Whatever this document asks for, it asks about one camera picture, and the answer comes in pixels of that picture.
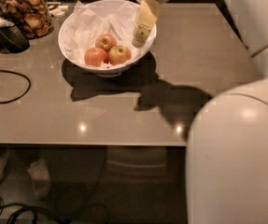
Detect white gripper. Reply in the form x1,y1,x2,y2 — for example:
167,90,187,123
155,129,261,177
133,0,169,48

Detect red-yellow apple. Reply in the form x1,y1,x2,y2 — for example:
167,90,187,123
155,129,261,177
108,45,132,65

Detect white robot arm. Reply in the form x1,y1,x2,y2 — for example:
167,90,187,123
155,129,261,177
186,0,268,224

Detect top red apple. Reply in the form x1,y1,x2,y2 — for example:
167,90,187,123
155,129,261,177
95,34,117,52

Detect red apple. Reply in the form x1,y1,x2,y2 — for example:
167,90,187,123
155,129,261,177
95,34,117,52
84,48,108,67

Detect white ceramic bowl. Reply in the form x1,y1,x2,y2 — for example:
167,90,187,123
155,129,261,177
57,0,157,78

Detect white paper bowl liner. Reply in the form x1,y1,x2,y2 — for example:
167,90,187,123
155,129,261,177
62,0,151,69

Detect left red apple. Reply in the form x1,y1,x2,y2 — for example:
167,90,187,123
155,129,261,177
84,48,108,67

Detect small white items on table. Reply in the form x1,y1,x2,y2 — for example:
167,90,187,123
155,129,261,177
48,4,68,17

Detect glass jar of dried chips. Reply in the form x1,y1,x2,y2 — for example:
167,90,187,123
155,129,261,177
0,0,53,39

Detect right white shoe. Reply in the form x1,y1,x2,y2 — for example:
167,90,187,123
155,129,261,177
27,159,51,200

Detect black cable on table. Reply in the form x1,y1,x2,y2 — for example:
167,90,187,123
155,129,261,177
0,68,32,105

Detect black floor cables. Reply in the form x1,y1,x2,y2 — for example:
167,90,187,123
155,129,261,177
0,147,109,224

